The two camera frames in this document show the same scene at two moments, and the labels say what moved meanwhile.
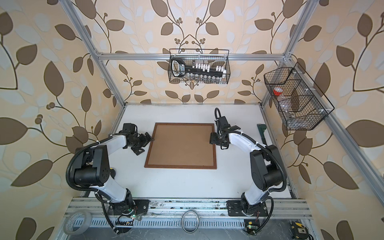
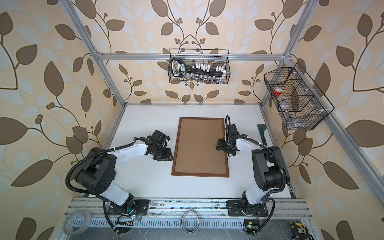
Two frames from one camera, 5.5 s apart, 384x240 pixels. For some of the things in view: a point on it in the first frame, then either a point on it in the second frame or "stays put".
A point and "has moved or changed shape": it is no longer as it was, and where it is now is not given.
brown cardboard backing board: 182,145 has moved or changed shape
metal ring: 181,222 stays put
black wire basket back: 201,66 stays put
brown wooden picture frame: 214,167 -> 197,174
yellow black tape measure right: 298,231 stays put
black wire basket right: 302,105 stays put
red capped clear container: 277,91 stays put
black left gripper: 145,141 -> 168,156
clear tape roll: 68,226 stays put
